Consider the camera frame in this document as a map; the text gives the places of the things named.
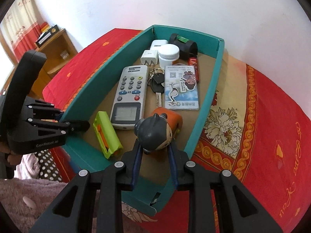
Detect lime green utility knife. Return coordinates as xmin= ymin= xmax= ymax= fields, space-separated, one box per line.
xmin=93 ymin=111 xmax=123 ymax=159

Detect grey cartoon head keychain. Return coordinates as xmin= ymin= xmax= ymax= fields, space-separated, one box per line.
xmin=134 ymin=113 xmax=173 ymax=155

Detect books on cabinet top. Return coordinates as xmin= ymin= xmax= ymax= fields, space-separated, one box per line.
xmin=35 ymin=25 xmax=59 ymax=48

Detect red white curtain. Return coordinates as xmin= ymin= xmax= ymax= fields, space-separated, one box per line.
xmin=1 ymin=0 xmax=44 ymax=61

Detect white remote control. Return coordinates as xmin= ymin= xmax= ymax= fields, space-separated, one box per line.
xmin=110 ymin=65 xmax=148 ymax=129

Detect orange pouch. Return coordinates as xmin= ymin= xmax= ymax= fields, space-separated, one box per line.
xmin=150 ymin=107 xmax=183 ymax=138

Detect white plug charger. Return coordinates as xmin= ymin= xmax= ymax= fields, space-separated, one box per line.
xmin=140 ymin=50 xmax=158 ymax=66

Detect polka dot folded cloth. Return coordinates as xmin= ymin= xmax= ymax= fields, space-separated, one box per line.
xmin=14 ymin=150 xmax=63 ymax=182

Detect red patterned bedspread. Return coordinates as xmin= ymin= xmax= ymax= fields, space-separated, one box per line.
xmin=43 ymin=25 xmax=310 ymax=232

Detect wooden shelf cabinet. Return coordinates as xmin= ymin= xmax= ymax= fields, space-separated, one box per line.
xmin=13 ymin=27 xmax=78 ymax=98

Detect white round jar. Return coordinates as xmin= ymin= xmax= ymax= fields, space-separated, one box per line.
xmin=158 ymin=44 xmax=180 ymax=62

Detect white earbuds case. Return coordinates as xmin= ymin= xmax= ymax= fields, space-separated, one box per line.
xmin=150 ymin=39 xmax=168 ymax=51

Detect person's left hand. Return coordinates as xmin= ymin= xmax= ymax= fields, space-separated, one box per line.
xmin=0 ymin=142 xmax=23 ymax=167

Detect illustrated ID card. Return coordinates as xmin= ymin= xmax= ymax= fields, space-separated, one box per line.
xmin=164 ymin=65 xmax=199 ymax=110

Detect red lighter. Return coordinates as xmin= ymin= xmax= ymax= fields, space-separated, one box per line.
xmin=188 ymin=56 xmax=199 ymax=83

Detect teal cardboard box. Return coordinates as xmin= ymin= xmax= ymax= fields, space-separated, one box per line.
xmin=59 ymin=24 xmax=226 ymax=217

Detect pink fluffy blanket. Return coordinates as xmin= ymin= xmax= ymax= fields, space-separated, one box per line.
xmin=0 ymin=177 xmax=147 ymax=233

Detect keys with black fob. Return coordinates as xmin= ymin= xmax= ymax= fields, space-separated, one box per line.
xmin=148 ymin=68 xmax=165 ymax=107

